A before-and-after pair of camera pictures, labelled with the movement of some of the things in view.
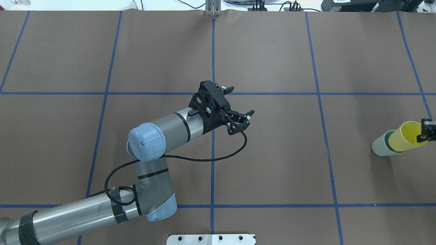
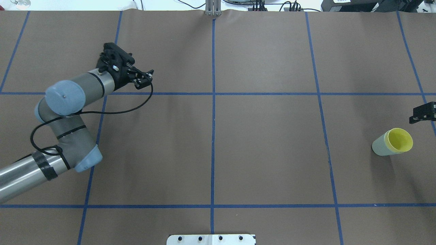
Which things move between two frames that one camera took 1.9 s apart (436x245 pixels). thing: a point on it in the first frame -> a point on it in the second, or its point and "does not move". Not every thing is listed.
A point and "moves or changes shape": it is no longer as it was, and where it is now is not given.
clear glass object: x=21 y=4 does not move
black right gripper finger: x=428 y=131 -> x=426 y=112
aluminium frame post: x=213 y=7 does not move
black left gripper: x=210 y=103 -> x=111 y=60
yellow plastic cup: x=404 y=138 moves or changes shape
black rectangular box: x=349 y=5 does not move
